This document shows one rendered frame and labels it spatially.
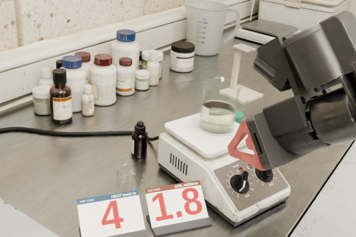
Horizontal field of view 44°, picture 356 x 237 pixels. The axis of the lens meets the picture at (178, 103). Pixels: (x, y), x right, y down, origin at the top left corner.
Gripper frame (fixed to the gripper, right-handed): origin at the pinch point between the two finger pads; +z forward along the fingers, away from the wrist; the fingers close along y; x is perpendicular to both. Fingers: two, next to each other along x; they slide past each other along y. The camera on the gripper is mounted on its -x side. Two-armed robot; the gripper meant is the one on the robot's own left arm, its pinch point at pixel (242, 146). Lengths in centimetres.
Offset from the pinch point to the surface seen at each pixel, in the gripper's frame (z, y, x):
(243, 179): 5.6, -3.0, 4.9
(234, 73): 33, -36, -16
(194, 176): 12.6, 0.4, 2.3
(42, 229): 17.9, 23.8, 1.7
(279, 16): 62, -97, -40
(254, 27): 58, -77, -36
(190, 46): 46, -36, -29
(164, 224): 12.1, 8.6, 7.1
